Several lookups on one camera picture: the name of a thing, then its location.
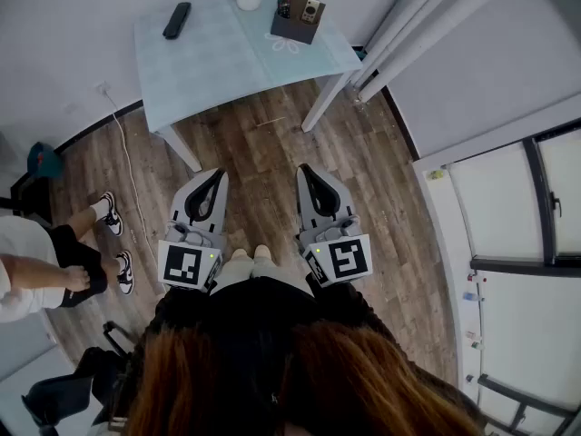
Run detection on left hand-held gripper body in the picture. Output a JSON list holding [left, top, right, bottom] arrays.
[[157, 219, 227, 293]]

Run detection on green-handled broom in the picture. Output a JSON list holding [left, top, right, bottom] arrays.
[[362, 0, 408, 61]]

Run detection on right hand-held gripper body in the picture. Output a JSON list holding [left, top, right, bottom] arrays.
[[294, 215, 374, 289]]

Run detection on light blue table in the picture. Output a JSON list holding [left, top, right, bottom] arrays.
[[133, 0, 363, 173]]

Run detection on white pipe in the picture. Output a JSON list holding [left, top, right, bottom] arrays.
[[358, 0, 530, 104], [351, 0, 455, 84], [356, 0, 489, 89]]

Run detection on black chair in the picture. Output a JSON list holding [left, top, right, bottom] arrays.
[[0, 170, 54, 226]]

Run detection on person's right forearm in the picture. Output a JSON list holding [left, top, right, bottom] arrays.
[[312, 282, 378, 331]]

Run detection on person's black top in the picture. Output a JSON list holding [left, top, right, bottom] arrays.
[[135, 274, 482, 436]]

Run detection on long black remote control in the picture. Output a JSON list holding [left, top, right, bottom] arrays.
[[162, 2, 192, 41]]

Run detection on black window frame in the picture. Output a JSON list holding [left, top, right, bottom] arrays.
[[469, 127, 581, 436]]

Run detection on dark brown organizer box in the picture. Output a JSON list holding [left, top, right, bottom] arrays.
[[270, 0, 327, 45]]

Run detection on black bag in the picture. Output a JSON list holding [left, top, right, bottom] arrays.
[[21, 347, 133, 436]]

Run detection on light blue table runner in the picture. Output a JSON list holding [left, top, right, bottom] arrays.
[[225, 0, 363, 88]]

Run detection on black trolley handle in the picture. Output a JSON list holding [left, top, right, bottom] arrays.
[[103, 320, 137, 358]]

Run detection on person's beige trousers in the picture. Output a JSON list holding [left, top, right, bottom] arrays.
[[212, 245, 314, 297]]

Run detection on person's left forearm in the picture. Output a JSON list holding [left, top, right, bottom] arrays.
[[152, 283, 214, 331]]

